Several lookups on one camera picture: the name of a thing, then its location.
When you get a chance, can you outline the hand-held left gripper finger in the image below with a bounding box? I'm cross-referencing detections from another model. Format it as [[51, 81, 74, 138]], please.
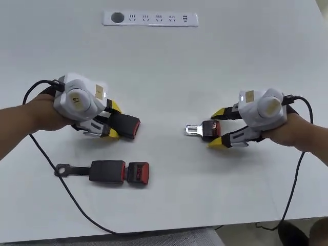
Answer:
[[96, 99, 123, 121], [73, 119, 120, 142]]

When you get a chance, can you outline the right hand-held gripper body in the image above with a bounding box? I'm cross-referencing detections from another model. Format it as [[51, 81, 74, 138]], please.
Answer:
[[237, 88, 288, 132]]

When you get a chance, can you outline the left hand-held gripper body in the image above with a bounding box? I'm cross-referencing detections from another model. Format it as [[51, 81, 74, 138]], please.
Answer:
[[53, 72, 109, 121]]

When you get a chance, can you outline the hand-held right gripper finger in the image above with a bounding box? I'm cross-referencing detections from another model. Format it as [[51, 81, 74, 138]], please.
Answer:
[[210, 103, 243, 121], [206, 125, 264, 150]]

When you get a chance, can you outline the metal seat belt tongue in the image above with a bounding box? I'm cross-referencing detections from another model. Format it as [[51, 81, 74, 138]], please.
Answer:
[[184, 119, 221, 143]]

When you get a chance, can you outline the black strapped seat belt buckle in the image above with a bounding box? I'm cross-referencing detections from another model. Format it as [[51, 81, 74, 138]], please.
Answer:
[[54, 159, 127, 185]]

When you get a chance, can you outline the person's left forearm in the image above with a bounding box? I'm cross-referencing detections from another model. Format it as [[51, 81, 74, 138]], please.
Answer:
[[0, 98, 39, 162]]

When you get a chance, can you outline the person's right forearm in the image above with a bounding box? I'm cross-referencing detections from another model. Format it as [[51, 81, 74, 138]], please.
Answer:
[[294, 119, 328, 169]]

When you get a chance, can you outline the person's left hand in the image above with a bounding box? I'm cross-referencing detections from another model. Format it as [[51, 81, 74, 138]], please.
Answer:
[[33, 88, 75, 133]]

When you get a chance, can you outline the person's right hand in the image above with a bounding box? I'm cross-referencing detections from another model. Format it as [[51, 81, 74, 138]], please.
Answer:
[[260, 105, 309, 148]]

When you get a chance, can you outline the white power strip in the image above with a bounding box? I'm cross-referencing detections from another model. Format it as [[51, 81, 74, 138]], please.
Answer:
[[102, 10, 199, 28]]

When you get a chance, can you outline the person's body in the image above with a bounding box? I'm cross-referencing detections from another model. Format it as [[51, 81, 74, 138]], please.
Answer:
[[277, 216, 328, 246]]

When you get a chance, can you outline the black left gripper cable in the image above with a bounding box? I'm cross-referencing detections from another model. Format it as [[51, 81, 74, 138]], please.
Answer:
[[22, 79, 121, 235]]

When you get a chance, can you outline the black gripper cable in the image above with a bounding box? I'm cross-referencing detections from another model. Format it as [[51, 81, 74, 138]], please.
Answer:
[[22, 79, 121, 235], [255, 95, 314, 231]]

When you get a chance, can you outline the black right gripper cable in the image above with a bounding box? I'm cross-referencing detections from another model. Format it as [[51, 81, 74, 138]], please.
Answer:
[[255, 95, 314, 231]]

